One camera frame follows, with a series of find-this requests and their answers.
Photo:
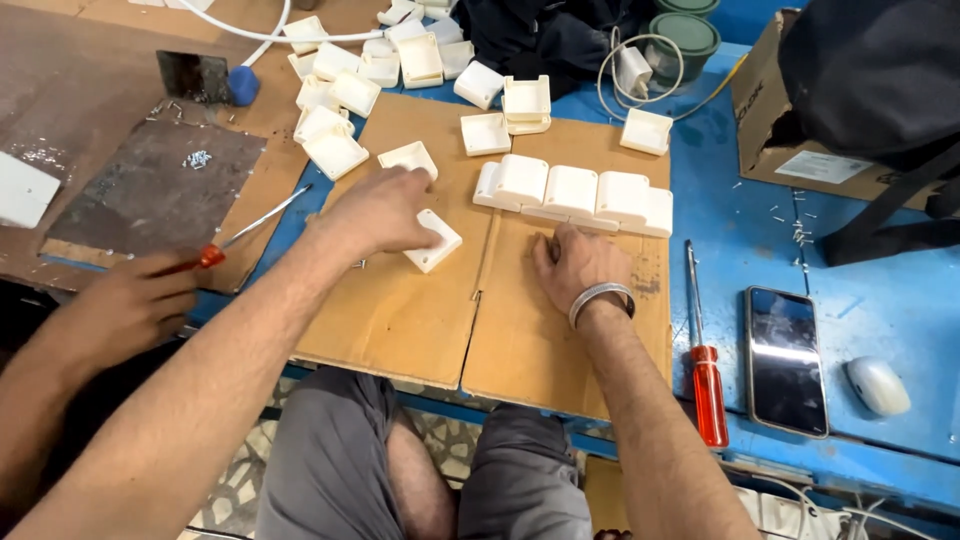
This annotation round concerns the green lidded container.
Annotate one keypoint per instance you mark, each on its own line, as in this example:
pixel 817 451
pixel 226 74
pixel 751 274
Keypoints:
pixel 686 41
pixel 686 6

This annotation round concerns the brown cardboard carton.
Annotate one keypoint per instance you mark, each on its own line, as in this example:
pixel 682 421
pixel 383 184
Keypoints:
pixel 795 135

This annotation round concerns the pile of white box halves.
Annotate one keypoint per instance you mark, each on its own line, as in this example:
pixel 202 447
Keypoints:
pixel 352 75

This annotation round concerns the large rusty metal sheet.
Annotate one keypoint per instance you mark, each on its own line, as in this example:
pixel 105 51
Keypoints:
pixel 157 187

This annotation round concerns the person's leg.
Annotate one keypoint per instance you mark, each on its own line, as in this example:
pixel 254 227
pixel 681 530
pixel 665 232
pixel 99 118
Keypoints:
pixel 420 480

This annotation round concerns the scattered silver screws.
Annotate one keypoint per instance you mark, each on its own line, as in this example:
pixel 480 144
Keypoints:
pixel 796 229

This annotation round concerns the person's right hand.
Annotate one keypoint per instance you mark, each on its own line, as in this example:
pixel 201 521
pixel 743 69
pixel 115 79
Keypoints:
pixel 589 266

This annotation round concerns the dark cloth bundle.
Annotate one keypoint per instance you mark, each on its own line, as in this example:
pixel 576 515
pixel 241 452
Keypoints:
pixel 547 37

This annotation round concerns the brown cardboard sheet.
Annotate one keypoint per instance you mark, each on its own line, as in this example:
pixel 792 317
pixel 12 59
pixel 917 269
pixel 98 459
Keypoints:
pixel 420 315

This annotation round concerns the white plastic block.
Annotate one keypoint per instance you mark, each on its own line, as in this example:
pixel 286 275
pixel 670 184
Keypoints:
pixel 22 191

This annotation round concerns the black smartphone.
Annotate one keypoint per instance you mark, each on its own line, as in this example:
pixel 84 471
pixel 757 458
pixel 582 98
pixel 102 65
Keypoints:
pixel 786 360

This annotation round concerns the open white plastic tray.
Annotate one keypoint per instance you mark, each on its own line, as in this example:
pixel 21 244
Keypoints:
pixel 646 131
pixel 478 84
pixel 409 159
pixel 485 133

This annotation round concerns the small heap of screws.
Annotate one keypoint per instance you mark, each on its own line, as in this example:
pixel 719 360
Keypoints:
pixel 197 159

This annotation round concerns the grey shorts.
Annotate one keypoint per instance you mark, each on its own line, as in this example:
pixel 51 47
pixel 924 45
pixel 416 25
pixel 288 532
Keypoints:
pixel 337 465

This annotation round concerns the person's left hand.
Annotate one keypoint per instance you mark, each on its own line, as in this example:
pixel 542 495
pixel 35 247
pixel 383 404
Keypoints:
pixel 375 214

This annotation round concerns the stacked white plastic trays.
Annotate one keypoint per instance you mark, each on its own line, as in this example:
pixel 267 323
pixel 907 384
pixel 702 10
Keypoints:
pixel 526 103

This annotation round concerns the large brown cardboard mat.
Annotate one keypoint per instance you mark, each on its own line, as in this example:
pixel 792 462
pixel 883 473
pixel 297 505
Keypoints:
pixel 75 90

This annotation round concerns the white power strip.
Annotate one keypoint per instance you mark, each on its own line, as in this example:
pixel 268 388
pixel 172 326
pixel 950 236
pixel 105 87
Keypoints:
pixel 787 517

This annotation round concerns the white computer mouse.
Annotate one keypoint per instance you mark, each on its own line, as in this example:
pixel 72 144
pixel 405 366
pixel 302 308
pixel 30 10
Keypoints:
pixel 877 385

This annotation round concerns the row of assembled white boxes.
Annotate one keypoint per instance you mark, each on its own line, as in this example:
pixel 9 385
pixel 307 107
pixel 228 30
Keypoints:
pixel 571 191

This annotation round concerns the small dark metal plate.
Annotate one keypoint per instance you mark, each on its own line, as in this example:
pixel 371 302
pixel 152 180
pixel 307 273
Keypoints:
pixel 193 75

